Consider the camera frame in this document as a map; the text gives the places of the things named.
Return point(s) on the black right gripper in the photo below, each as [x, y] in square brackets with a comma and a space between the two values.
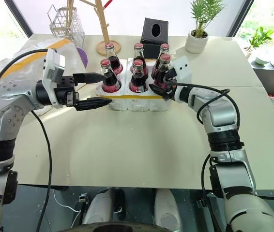
[172, 93]

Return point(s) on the green plant in white pot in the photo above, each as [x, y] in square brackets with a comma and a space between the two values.
[196, 41]

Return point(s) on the white robot leg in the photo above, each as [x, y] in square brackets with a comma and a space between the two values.
[166, 207]
[100, 205]

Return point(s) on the pale green bowl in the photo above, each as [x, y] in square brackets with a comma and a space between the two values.
[261, 61]

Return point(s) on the small green background plant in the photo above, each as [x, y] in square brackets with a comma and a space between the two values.
[260, 37]

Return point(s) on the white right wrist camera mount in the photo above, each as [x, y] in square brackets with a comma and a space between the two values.
[183, 71]

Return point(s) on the white foam crate yellow tape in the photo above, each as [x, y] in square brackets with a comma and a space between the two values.
[137, 102]

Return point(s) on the purple round disc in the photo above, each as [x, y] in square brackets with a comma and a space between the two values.
[83, 58]

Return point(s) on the black tissue box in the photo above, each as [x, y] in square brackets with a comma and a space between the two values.
[152, 36]

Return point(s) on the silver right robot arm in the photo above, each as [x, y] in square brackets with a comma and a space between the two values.
[221, 116]

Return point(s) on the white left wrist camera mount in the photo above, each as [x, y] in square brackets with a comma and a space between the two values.
[52, 65]

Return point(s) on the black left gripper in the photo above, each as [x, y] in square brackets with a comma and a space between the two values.
[65, 93]

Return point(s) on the dark rounded robot torso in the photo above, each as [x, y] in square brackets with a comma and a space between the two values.
[112, 227]

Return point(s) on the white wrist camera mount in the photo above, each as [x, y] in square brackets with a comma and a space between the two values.
[183, 71]
[52, 65]

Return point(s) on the wooden tree stand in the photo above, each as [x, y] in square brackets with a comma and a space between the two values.
[108, 47]

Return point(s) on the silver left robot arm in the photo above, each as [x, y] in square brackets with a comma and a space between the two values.
[8, 101]

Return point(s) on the glass cola bottle red cap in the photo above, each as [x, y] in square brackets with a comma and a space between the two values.
[138, 79]
[162, 52]
[139, 52]
[114, 61]
[162, 72]
[109, 81]

